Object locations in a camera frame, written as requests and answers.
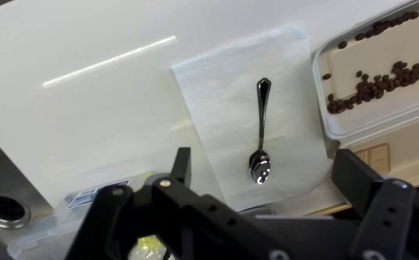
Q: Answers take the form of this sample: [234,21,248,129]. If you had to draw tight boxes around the dark coffee beans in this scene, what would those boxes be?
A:
[319,9,419,118]

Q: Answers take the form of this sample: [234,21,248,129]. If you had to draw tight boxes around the metal sink drain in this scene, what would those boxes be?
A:
[0,193,31,232]

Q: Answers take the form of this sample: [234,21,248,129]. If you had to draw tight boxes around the white rectangular plastic tray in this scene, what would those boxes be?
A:
[310,0,419,147]

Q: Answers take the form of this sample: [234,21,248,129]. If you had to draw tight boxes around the metal spoon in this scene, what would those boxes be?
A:
[247,77,274,187]

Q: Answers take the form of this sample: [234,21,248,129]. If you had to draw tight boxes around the white paper napkin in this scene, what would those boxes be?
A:
[169,24,346,214]

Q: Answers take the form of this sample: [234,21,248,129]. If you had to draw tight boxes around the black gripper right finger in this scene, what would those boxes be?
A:
[330,148,419,260]

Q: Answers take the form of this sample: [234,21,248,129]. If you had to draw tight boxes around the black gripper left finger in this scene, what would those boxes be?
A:
[63,147,290,260]

